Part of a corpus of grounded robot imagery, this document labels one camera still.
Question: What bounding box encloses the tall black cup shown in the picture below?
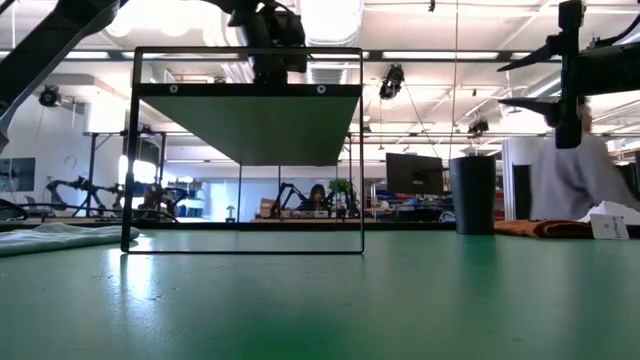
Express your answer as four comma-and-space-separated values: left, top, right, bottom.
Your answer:
448, 155, 498, 236

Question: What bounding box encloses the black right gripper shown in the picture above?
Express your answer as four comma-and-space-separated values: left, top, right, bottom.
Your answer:
497, 0, 640, 150

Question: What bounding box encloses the black computer monitor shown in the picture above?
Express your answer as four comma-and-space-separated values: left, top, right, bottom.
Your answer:
385, 152, 446, 197

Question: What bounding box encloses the black metal frame shelf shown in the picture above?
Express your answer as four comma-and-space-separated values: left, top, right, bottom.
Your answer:
120, 46, 365, 256

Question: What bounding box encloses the white paper tag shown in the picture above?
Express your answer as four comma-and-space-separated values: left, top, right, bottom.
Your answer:
589, 213, 631, 242

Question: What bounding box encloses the seated person at desk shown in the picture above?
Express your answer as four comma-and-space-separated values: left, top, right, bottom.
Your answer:
293, 183, 332, 213

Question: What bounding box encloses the black cable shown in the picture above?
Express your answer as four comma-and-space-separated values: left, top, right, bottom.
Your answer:
0, 198, 30, 222

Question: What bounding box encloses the person in grey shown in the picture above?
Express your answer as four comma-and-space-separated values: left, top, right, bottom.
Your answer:
528, 97, 640, 222

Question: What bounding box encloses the dark wall picture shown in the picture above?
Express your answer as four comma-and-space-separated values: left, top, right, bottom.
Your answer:
0, 157, 37, 193

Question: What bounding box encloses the black ceiling camera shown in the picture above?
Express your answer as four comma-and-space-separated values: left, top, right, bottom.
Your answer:
467, 116, 491, 136
38, 84, 63, 109
377, 63, 406, 102

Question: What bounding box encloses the orange brown folded cloth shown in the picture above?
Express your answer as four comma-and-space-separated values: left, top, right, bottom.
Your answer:
493, 219, 596, 240

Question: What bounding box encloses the white folded cloth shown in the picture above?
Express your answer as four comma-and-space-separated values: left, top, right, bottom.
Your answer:
0, 221, 142, 259

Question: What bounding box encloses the green potted plant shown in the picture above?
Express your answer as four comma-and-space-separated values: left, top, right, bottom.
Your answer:
328, 177, 354, 197

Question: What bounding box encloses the black metal stand frame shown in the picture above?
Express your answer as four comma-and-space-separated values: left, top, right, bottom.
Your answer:
81, 130, 169, 217

